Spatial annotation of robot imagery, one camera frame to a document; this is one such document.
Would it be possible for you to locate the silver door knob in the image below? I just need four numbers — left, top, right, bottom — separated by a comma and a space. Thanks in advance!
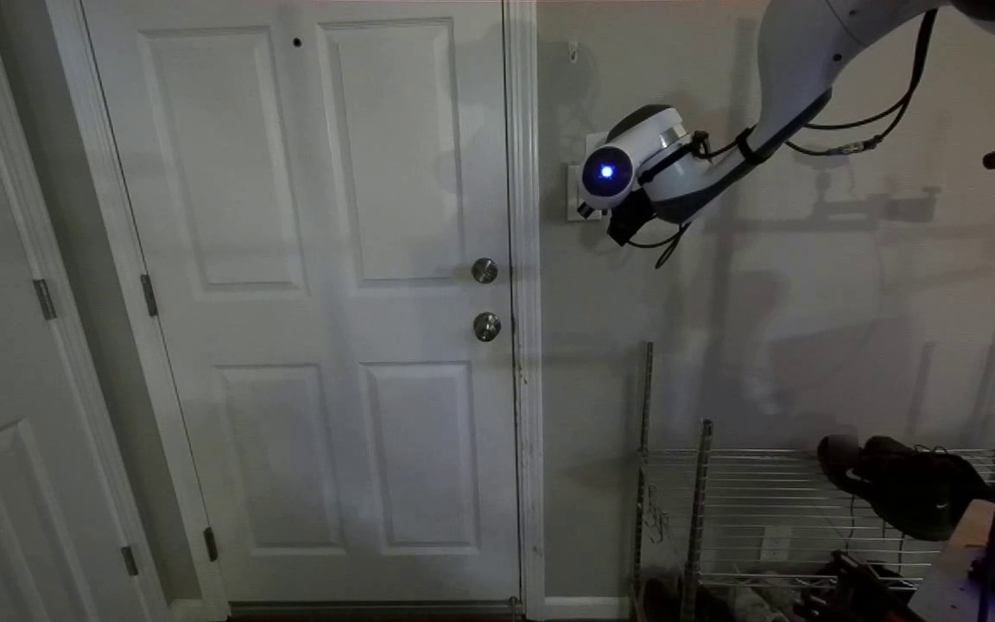
468, 306, 508, 344

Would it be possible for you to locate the white paper tag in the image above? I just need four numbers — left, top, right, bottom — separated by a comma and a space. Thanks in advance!
755, 521, 798, 567

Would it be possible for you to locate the white panelled closet door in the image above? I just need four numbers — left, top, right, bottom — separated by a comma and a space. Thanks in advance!
0, 0, 169, 622

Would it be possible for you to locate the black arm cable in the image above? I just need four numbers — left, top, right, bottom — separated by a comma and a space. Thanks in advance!
632, 5, 944, 271

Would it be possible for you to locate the white light switch plate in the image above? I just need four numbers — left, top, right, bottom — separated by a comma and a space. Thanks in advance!
561, 156, 618, 223

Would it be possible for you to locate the metal wire shoe rack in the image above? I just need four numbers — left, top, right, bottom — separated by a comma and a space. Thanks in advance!
627, 330, 995, 622

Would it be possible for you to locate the white panelled entry door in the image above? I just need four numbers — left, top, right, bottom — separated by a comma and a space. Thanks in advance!
78, 0, 522, 603

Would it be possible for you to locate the black boot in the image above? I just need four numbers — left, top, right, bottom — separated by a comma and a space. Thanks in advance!
862, 438, 995, 546
810, 430, 900, 500

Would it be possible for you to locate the tan box with purple glow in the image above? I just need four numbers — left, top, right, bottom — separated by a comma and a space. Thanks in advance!
908, 498, 995, 622

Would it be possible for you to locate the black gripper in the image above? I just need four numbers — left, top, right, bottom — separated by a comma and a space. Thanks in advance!
603, 186, 658, 250

